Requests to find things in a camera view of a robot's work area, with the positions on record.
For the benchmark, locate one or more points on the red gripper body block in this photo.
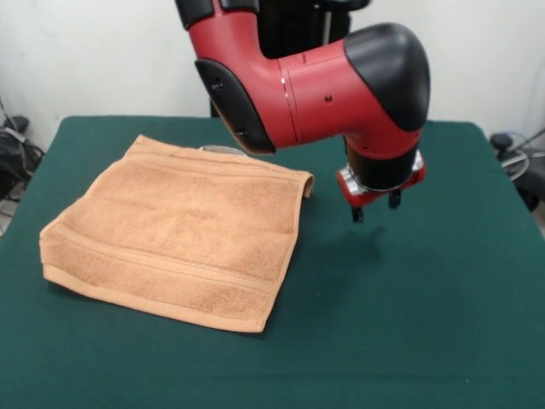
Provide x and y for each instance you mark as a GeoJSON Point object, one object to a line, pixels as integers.
{"type": "Point", "coordinates": [366, 197]}

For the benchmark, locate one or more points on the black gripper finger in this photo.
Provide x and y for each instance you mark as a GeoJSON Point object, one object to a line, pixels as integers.
{"type": "Point", "coordinates": [395, 200]}
{"type": "Point", "coordinates": [357, 214]}

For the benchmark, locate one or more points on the tan terry towel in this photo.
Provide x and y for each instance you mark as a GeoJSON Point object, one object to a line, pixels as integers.
{"type": "Point", "coordinates": [179, 234]}

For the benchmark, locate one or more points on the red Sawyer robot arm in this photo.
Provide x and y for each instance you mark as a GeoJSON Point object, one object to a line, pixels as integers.
{"type": "Point", "coordinates": [323, 98]}

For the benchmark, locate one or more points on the dark green table cloth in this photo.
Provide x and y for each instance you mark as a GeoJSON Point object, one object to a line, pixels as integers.
{"type": "Point", "coordinates": [383, 298]}

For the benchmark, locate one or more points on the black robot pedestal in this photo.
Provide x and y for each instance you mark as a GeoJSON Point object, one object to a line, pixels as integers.
{"type": "Point", "coordinates": [298, 25]}

